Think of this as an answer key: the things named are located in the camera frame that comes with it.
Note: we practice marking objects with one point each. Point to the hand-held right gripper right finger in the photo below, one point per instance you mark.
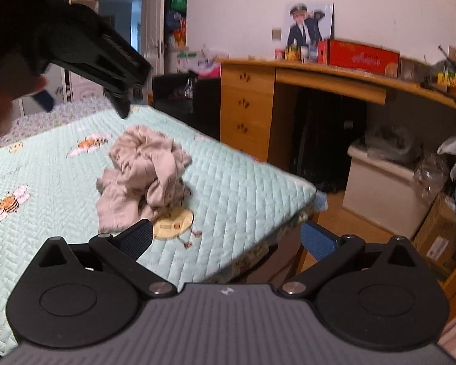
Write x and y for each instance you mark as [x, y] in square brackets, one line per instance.
[319, 240]

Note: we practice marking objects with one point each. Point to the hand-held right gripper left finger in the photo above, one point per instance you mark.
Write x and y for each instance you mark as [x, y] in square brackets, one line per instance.
[138, 240]

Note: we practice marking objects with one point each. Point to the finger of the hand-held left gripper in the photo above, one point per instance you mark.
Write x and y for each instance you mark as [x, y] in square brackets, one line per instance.
[45, 100]
[119, 100]

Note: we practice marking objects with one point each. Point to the beige smiley print pants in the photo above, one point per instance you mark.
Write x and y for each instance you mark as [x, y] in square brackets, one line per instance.
[148, 171]

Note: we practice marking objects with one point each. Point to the floral bed sheet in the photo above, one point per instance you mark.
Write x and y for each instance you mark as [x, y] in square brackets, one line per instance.
[72, 112]

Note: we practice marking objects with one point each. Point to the white drawer cabinet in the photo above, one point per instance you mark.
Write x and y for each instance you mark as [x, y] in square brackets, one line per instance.
[85, 85]

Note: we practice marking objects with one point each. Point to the white door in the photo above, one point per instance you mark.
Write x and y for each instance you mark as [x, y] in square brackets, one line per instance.
[154, 42]

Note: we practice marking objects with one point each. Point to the white storage box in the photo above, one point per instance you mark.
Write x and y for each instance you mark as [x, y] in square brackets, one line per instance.
[380, 194]

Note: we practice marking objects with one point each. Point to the white green carton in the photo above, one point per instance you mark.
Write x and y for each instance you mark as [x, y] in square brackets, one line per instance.
[187, 62]

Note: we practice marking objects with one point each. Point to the green quilted bee blanket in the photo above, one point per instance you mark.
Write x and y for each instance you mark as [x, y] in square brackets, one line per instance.
[53, 182]

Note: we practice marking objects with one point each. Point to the black cabinet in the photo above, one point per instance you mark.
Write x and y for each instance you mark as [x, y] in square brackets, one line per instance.
[209, 110]

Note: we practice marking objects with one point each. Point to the pink plastic bag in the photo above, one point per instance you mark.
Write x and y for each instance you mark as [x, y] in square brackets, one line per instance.
[211, 71]

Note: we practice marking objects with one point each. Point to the hanging colourful bags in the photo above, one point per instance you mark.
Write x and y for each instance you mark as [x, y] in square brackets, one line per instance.
[176, 11]

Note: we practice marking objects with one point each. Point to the brown cardboard box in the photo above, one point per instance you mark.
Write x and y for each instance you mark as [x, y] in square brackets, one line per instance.
[439, 235]

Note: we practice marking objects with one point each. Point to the grey plastic bag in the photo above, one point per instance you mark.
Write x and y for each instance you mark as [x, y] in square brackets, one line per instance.
[393, 142]

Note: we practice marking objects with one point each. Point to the wooden nightstand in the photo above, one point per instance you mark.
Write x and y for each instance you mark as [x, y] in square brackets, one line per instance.
[247, 95]

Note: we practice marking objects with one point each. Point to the clear plastic bag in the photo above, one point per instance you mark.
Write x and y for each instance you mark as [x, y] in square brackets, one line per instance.
[431, 176]

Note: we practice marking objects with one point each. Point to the small red jar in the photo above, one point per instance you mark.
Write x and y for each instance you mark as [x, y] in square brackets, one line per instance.
[280, 54]

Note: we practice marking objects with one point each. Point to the yellow can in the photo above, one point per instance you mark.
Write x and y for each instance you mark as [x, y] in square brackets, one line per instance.
[292, 52]

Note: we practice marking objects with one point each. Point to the red cardboard box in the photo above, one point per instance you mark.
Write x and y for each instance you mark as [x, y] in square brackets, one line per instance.
[361, 59]

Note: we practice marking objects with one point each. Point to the white jar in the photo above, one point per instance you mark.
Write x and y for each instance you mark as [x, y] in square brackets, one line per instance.
[310, 54]

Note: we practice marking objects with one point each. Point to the yellow green box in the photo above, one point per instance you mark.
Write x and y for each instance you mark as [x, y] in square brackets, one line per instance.
[449, 83]

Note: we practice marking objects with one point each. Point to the child portrait poster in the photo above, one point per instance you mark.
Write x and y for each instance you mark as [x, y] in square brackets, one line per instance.
[307, 22]

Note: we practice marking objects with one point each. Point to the black toy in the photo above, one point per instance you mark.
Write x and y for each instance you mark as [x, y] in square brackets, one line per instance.
[449, 59]

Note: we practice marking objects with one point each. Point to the wall switch plate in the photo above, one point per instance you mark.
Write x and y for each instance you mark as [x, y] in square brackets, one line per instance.
[276, 34]

